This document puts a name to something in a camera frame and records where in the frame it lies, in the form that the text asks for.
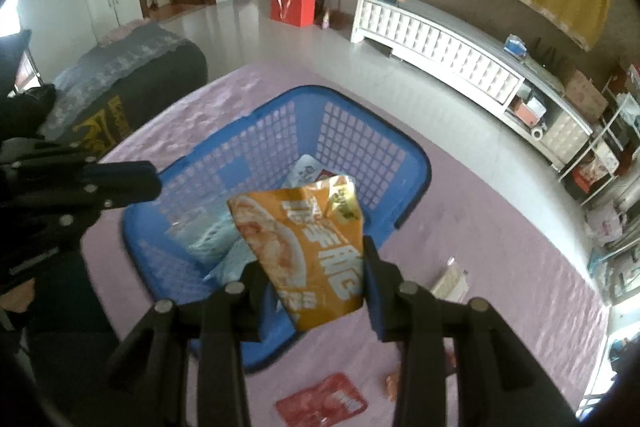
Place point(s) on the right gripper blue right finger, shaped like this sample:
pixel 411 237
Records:
pixel 380 284

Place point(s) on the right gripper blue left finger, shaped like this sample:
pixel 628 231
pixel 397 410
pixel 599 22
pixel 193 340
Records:
pixel 253 312

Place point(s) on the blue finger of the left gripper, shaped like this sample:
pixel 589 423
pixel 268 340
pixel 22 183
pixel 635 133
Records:
pixel 120 184

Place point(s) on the white cracker pack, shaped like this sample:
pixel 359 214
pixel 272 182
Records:
pixel 453 284

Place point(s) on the orange snack bag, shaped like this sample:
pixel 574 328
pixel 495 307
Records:
pixel 309 241

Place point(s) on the red small snack packet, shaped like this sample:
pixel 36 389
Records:
pixel 327 403

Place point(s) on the clear silver snack bag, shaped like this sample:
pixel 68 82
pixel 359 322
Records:
pixel 231 266

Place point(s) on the light blue striped snack bag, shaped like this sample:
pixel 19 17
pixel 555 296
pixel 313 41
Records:
pixel 206 233

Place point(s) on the small orange snack packet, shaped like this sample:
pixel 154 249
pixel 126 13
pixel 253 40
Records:
pixel 392 385

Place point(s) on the person left hand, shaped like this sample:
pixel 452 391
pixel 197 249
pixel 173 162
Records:
pixel 19 298

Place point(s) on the blue plastic basket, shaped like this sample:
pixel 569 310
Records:
pixel 255 153

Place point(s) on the dark sofa with lace cover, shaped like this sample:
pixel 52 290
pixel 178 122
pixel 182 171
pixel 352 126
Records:
pixel 120 85

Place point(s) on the pink shopping bag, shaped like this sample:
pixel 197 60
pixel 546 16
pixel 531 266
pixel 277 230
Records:
pixel 604 224

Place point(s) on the white TV cabinet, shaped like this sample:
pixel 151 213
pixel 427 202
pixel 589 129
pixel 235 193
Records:
pixel 519 93

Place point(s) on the white metal shelf rack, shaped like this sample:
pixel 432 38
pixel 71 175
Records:
pixel 614 144

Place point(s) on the red paper bag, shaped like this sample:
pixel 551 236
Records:
pixel 298 13

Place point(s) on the blue tissue box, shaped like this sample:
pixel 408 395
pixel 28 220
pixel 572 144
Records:
pixel 515 46

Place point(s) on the cardboard box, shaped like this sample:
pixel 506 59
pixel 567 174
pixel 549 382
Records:
pixel 584 95

